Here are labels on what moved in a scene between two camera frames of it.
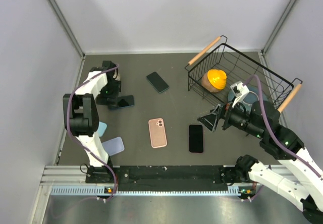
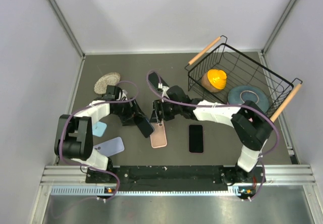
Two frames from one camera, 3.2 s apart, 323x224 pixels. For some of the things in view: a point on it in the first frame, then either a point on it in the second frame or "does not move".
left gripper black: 101,98 → 132,111
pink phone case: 157,133 does not move
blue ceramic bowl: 249,99 does not move
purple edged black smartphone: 196,138 does not move
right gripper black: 210,120 → 159,105
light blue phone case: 102,128 does not move
